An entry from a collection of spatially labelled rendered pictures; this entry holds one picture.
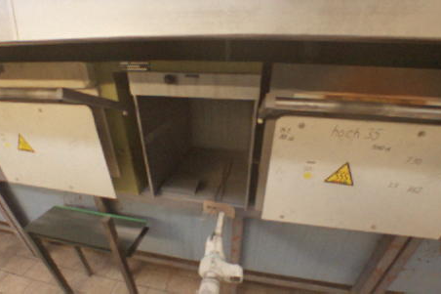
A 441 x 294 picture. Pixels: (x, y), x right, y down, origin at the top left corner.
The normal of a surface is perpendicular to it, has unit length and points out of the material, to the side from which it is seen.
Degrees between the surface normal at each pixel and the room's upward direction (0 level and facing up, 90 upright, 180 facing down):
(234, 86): 90
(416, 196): 90
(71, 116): 90
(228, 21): 79
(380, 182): 90
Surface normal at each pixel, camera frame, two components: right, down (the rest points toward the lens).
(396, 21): -0.15, 0.24
